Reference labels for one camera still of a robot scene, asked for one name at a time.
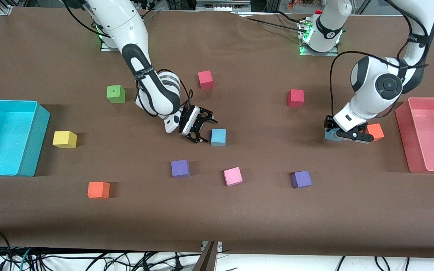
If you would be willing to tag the orange red background object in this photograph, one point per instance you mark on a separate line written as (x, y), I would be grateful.
(300, 3)

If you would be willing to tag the teal plastic bin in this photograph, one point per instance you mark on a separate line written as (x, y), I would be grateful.
(2, 139)

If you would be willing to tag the dark camera post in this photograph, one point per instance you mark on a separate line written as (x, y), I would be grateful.
(205, 261)

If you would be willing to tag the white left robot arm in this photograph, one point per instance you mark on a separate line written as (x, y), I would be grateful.
(371, 75)

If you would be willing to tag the grey background device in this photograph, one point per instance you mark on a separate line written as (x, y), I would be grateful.
(220, 6)

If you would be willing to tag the light pink foam block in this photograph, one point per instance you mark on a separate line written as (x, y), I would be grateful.
(233, 177)

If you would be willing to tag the purple foam block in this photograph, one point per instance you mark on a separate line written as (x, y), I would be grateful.
(301, 180)
(180, 169)

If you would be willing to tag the yellow foam block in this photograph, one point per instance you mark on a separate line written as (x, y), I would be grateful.
(64, 140)

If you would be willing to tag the brown table cloth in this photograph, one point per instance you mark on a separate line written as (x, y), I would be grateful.
(239, 214)

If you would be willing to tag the light blue foam block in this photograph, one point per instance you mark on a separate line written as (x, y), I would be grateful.
(330, 136)
(218, 137)

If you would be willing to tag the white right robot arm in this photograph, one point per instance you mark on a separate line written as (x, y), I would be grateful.
(123, 22)

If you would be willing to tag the orange foam block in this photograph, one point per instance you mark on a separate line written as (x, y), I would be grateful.
(98, 190)
(377, 131)

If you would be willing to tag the green foam block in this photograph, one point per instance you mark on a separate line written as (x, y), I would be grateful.
(115, 95)

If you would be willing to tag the metal clamp bracket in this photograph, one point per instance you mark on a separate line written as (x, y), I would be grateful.
(220, 245)

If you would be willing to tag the red foam block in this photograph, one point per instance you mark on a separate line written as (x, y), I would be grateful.
(205, 80)
(295, 98)

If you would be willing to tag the aluminium frame corner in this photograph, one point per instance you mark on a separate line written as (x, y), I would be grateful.
(6, 9)

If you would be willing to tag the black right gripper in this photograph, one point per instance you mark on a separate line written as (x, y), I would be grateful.
(199, 123)

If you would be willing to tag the pink plastic bin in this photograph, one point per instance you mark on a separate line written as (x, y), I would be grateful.
(433, 139)

